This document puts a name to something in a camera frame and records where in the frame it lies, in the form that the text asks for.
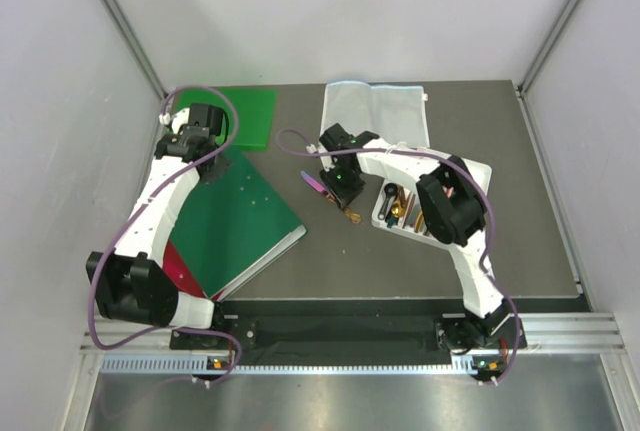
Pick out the white cutlery tray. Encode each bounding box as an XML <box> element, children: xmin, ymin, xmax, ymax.
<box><xmin>371</xmin><ymin>155</ymin><xmax>492</xmax><ymax>249</ymax></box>

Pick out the aluminium frame rail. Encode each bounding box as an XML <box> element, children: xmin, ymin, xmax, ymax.
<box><xmin>100</xmin><ymin>0</ymin><xmax>166</xmax><ymax>99</ymax></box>

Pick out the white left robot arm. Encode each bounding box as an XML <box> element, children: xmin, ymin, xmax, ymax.
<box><xmin>95</xmin><ymin>103</ymin><xmax>230</xmax><ymax>348</ymax></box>

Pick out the black measuring spoon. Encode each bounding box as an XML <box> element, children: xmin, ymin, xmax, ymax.
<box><xmin>377</xmin><ymin>183</ymin><xmax>398</xmax><ymax>221</ymax></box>

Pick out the black mounting base plate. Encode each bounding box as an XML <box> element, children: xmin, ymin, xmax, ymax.
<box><xmin>168</xmin><ymin>314</ymin><xmax>529</xmax><ymax>352</ymax></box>

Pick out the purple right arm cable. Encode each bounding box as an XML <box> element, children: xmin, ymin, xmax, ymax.
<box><xmin>275</xmin><ymin>129</ymin><xmax>524</xmax><ymax>386</ymax></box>

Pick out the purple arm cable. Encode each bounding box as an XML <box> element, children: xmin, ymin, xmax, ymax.
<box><xmin>87</xmin><ymin>84</ymin><xmax>244</xmax><ymax>386</ymax></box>
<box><xmin>275</xmin><ymin>129</ymin><xmax>524</xmax><ymax>386</ymax></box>

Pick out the teal handled gold spoon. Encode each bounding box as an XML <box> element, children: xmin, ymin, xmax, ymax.
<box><xmin>386</xmin><ymin>199</ymin><xmax>406</xmax><ymax>228</ymax></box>

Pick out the dark green ring binder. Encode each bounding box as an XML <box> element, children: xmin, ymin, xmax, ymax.
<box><xmin>169</xmin><ymin>146</ymin><xmax>306</xmax><ymax>302</ymax></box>

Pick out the clear mesh zip pouch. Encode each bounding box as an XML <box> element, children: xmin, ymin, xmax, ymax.
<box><xmin>320</xmin><ymin>80</ymin><xmax>430</xmax><ymax>148</ymax></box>

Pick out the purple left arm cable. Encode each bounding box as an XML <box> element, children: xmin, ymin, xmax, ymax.
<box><xmin>87</xmin><ymin>84</ymin><xmax>244</xmax><ymax>386</ymax></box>

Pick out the magenta folder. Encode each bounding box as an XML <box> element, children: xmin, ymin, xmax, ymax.
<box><xmin>162</xmin><ymin>241</ymin><xmax>205</xmax><ymax>297</ymax></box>

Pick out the light green plastic folder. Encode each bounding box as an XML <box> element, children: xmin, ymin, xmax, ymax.
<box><xmin>172</xmin><ymin>87</ymin><xmax>277</xmax><ymax>151</ymax></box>

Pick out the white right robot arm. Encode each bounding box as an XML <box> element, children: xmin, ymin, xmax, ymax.
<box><xmin>317</xmin><ymin>124</ymin><xmax>510</xmax><ymax>347</ymax></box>

